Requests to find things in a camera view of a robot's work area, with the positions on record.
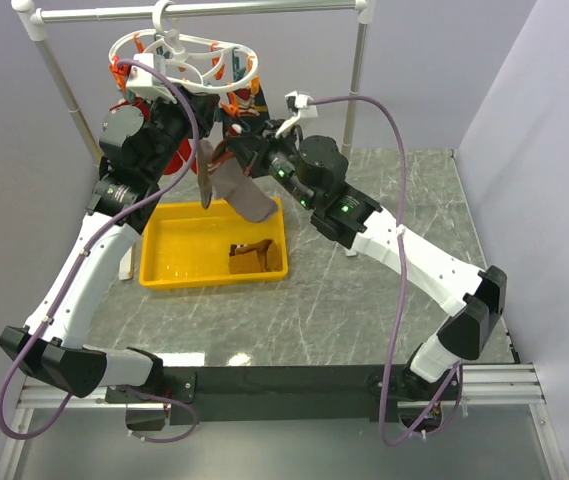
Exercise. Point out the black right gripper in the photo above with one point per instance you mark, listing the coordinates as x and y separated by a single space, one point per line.
252 151

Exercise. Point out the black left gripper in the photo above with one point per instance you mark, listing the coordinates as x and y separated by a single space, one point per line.
203 106

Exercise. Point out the red sock with stripes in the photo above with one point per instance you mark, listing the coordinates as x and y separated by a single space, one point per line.
180 158

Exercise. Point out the white clip hanger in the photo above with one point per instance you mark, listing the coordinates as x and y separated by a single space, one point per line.
199 65

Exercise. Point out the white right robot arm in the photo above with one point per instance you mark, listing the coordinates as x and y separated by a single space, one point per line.
313 172

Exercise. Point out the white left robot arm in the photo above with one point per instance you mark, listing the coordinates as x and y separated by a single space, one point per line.
52 347

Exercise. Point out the dark navy hanging sock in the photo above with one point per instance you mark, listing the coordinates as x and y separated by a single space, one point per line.
252 109

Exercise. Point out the mustard yellow sock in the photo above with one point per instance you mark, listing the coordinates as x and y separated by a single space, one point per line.
259 257

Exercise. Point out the yellow plastic bin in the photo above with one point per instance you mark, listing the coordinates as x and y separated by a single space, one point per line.
186 246

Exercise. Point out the white and silver drying rack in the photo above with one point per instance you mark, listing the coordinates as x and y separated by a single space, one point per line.
34 19

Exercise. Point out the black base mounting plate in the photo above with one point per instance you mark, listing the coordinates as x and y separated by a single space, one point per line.
321 392

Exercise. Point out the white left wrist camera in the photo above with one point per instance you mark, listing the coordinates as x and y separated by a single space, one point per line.
137 83

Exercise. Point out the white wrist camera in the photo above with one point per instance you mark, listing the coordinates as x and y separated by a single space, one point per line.
301 108
137 83

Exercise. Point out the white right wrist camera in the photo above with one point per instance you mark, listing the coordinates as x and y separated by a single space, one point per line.
301 108

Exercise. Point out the aluminium rail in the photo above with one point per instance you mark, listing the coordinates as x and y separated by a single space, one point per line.
484 385

